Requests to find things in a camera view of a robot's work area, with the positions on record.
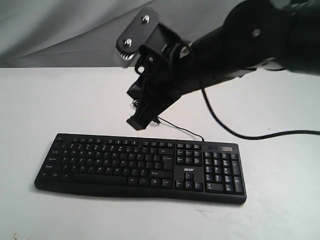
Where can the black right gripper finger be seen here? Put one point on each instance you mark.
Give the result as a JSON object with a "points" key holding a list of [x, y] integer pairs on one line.
{"points": [[151, 112]]}

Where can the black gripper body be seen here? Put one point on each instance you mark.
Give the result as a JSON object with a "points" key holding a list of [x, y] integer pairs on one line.
{"points": [[164, 76]]}

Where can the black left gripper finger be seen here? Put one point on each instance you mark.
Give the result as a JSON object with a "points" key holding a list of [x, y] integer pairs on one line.
{"points": [[139, 120]]}

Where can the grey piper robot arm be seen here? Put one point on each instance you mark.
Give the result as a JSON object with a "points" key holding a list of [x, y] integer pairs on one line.
{"points": [[254, 35]]}

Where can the black acer keyboard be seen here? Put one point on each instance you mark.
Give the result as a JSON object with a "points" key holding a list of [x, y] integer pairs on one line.
{"points": [[137, 167]]}

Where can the grey backdrop cloth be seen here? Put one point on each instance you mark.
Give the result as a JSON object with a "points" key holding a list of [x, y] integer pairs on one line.
{"points": [[83, 33]]}

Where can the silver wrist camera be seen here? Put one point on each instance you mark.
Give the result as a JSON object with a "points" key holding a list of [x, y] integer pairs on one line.
{"points": [[145, 35]]}

